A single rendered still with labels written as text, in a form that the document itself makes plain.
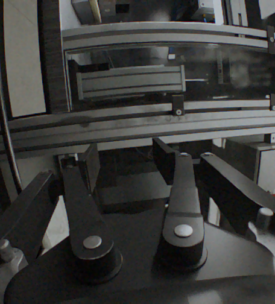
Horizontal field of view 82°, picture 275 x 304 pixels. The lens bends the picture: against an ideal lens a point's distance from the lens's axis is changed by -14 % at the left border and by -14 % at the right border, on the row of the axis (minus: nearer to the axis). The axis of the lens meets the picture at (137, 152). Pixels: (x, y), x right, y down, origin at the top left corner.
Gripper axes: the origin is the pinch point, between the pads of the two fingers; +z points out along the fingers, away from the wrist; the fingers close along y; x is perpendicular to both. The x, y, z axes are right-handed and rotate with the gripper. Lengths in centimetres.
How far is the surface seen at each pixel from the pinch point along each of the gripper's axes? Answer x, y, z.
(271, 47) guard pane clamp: 18.7, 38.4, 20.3
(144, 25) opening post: 22.1, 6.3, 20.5
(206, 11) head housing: 36, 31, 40
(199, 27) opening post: 21.8, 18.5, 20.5
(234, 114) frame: 1.9, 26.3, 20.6
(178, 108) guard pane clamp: 4.1, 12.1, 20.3
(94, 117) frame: 3.6, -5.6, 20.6
